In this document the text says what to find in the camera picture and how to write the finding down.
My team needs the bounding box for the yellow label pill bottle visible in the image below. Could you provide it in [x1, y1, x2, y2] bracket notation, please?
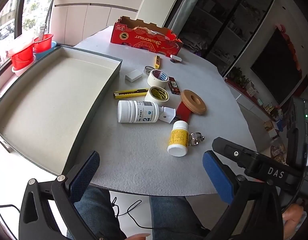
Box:
[167, 120, 189, 157]

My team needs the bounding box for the low television console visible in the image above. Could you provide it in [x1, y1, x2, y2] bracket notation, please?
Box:
[225, 76, 286, 135]

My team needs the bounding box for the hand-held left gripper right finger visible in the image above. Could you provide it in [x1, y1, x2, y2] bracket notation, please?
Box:
[202, 151, 284, 240]

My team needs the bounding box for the person's left leg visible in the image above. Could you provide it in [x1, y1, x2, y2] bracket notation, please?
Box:
[66, 186, 127, 240]

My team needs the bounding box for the large white pill bottle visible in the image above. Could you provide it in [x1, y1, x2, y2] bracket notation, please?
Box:
[117, 100, 160, 123]

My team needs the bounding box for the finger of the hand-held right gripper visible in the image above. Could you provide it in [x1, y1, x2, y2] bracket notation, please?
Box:
[212, 137, 263, 173]

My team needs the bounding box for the grey curtain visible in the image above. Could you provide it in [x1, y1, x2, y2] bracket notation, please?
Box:
[179, 0, 195, 28]

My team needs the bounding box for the white rectangular block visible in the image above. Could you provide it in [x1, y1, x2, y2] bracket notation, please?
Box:
[125, 70, 143, 83]

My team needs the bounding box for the person's leg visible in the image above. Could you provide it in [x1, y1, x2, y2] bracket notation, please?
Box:
[149, 195, 210, 240]
[66, 186, 127, 240]

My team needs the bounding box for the white cabinet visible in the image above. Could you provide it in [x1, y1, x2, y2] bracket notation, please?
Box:
[50, 0, 147, 47]

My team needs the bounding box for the yellow black print tape roll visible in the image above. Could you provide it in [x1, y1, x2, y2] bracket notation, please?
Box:
[144, 86, 171, 104]

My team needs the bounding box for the dark red patterned box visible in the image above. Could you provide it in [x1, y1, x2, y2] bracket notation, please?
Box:
[167, 76, 180, 94]

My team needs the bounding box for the white plug adapter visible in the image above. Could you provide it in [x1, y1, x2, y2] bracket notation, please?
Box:
[158, 106, 176, 124]

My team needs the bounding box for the grey shallow tray box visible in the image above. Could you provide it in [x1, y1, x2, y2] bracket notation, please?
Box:
[0, 44, 123, 177]

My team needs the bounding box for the large yellow utility knife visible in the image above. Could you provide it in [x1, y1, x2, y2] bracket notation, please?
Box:
[113, 88, 149, 99]

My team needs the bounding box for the red bucket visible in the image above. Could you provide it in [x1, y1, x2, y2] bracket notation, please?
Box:
[9, 47, 35, 69]

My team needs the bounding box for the person's left hand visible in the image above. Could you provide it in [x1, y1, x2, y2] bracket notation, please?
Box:
[126, 233, 151, 240]

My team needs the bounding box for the person's right leg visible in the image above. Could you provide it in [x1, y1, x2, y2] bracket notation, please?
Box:
[149, 195, 210, 240]

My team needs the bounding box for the thin black cable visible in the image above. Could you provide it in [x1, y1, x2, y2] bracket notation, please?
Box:
[111, 196, 154, 229]

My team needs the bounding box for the blue print masking tape roll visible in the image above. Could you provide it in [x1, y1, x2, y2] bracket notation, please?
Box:
[147, 69, 169, 88]

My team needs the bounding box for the red basin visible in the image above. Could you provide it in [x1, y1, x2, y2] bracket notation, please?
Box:
[33, 34, 54, 53]

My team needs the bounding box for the white basin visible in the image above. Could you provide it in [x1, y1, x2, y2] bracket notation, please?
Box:
[11, 55, 37, 77]

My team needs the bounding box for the metal pole with brush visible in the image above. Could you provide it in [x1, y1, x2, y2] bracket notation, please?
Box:
[39, 0, 64, 42]

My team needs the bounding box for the dark glass cabinet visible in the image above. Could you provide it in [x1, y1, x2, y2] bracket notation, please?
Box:
[166, 0, 278, 75]

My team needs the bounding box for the brown tape disc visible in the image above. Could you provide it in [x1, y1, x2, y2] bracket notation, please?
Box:
[181, 89, 207, 116]

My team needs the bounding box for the black television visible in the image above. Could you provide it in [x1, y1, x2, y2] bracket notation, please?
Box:
[250, 27, 302, 105]

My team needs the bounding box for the person's right hand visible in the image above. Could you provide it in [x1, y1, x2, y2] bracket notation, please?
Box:
[282, 204, 306, 228]

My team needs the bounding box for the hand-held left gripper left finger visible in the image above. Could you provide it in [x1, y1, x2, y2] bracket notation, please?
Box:
[19, 151, 106, 240]

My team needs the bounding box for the red cardboard box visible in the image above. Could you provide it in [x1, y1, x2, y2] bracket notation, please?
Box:
[110, 16, 184, 57]

